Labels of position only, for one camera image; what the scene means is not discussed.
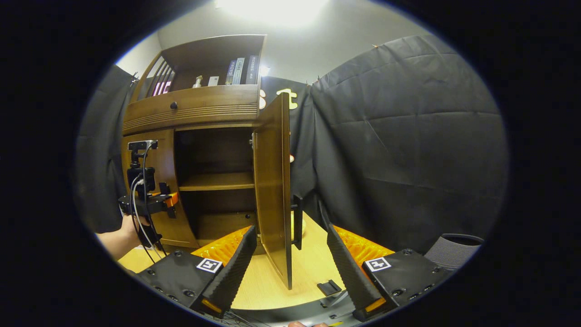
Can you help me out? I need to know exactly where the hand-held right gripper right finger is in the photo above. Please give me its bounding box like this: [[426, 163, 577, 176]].
[[326, 223, 454, 322]]

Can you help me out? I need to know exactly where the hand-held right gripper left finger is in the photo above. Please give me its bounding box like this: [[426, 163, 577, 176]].
[[134, 226, 258, 318]]

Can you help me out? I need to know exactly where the black door handle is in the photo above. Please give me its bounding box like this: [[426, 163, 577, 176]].
[[290, 194, 304, 250]]

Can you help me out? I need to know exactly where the wooden double-door shoe cabinet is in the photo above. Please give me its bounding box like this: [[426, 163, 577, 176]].
[[120, 34, 268, 255]]

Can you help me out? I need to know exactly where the wooden cabinet drawer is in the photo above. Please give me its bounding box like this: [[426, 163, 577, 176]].
[[123, 85, 260, 121]]

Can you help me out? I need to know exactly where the small black clip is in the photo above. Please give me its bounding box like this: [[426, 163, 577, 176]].
[[316, 279, 342, 297]]

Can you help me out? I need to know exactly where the wooden inner shelf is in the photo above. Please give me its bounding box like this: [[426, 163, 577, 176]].
[[178, 171, 256, 192]]

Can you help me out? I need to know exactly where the grey ribbed chair back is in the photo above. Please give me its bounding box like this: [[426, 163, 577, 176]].
[[423, 233, 485, 272]]

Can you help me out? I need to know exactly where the light grey book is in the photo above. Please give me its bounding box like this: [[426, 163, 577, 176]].
[[232, 57, 246, 85]]

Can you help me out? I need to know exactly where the large ceiling light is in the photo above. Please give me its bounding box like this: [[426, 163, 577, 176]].
[[213, 0, 330, 28]]

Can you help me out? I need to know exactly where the white cable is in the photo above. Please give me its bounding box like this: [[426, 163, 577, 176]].
[[130, 175, 166, 260]]

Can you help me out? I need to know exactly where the black cable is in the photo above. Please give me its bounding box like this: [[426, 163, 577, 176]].
[[142, 144, 167, 256]]

